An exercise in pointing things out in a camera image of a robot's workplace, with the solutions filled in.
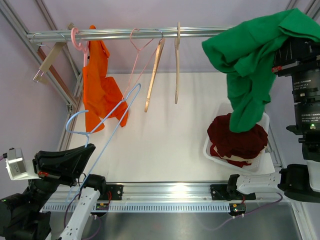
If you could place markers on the pink plastic hanger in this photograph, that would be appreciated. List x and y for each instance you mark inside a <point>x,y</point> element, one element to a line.
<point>80,46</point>

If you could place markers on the green t shirt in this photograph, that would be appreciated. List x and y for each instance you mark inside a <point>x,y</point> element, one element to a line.
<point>245,53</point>

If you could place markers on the wooden clip hanger left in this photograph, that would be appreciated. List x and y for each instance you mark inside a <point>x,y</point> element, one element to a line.
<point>48,60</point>

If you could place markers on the orange t shirt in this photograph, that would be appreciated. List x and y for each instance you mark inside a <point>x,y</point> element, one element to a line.
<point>101,94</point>

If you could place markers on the metal clothes rail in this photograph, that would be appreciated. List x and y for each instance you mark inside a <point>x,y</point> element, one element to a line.
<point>122,34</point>

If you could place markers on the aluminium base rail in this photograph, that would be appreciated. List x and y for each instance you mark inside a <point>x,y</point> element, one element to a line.
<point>185,191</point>

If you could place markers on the pink wire hanger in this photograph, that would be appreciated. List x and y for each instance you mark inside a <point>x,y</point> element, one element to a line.
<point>131,82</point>

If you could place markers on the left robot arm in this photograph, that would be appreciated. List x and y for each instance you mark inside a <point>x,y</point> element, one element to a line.
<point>53,186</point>

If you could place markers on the wooden hanger with metal hook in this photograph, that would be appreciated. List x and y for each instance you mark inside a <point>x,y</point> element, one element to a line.
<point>158,53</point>

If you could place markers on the aluminium frame posts left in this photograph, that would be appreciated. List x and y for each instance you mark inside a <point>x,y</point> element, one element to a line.
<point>33,112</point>

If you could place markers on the aluminium frame posts right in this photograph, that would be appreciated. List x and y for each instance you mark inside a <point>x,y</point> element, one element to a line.
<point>283,145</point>

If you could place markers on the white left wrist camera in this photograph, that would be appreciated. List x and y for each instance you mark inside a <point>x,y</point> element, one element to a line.
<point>17,167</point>

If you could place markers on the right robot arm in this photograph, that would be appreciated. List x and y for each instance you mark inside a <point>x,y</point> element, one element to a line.
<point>297,181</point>

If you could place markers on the white slotted cable duct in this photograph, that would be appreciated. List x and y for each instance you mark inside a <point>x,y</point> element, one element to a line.
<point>158,207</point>

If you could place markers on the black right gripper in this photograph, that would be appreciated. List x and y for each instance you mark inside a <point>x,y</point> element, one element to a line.
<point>296,54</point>

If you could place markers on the aluminium frame posts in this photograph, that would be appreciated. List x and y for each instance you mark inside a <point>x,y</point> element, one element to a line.
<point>283,145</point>
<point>33,112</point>

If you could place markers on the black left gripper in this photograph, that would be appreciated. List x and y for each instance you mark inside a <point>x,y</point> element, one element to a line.
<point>65,165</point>

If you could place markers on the dark maroon t shirt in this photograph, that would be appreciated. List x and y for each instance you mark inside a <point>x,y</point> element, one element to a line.
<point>246,144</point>

